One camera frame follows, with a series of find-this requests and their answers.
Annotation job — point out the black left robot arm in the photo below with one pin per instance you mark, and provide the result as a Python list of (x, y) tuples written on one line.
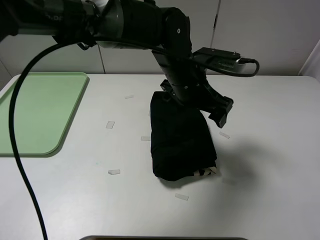
[(125, 24)]

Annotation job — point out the black short sleeve t-shirt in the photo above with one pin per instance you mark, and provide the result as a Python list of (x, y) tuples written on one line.
[(181, 142)]

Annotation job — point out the light green plastic tray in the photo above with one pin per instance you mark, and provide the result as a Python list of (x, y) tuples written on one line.
[(45, 108)]

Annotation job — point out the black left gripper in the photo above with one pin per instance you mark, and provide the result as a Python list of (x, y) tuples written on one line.
[(196, 92)]

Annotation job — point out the clear tape piece front left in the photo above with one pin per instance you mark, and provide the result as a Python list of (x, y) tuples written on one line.
[(114, 172)]

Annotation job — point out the clear tape piece front centre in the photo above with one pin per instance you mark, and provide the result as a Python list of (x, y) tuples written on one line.
[(182, 197)]

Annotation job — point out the clear tape piece right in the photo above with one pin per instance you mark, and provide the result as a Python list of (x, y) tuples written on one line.
[(224, 135)]

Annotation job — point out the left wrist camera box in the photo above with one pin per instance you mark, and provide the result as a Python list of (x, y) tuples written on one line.
[(226, 61)]

